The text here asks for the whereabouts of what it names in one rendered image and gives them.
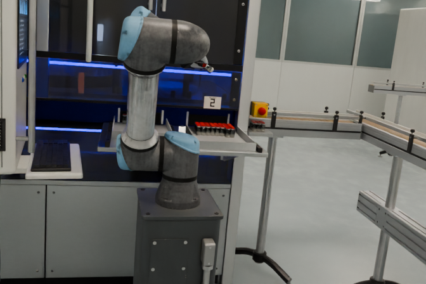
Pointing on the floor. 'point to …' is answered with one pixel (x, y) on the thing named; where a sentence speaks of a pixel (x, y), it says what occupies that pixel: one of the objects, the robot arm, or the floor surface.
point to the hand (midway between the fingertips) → (203, 64)
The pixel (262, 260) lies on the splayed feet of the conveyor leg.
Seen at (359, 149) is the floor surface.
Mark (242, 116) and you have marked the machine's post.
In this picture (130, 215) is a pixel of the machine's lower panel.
